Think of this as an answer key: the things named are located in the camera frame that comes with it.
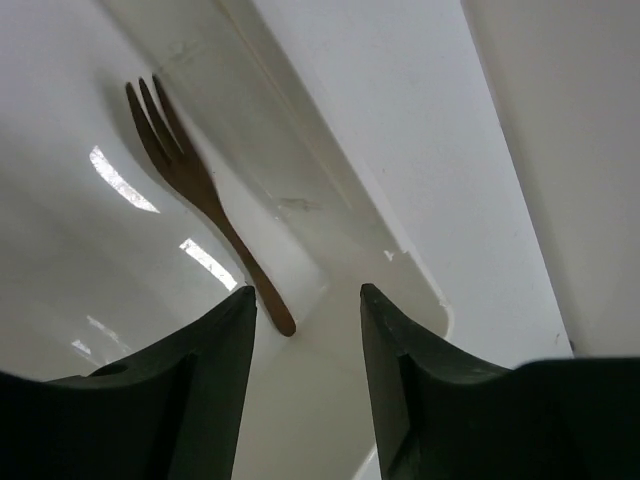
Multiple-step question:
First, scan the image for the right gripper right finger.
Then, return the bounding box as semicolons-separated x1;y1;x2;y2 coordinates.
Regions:
360;284;639;479

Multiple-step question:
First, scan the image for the brown wooden fork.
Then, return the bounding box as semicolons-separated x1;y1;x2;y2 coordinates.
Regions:
125;75;297;337

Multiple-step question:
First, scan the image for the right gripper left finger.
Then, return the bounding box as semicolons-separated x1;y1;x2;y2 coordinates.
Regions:
1;287;257;479

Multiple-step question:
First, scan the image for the far white plastic bin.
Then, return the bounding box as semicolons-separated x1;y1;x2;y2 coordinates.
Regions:
1;1;450;479

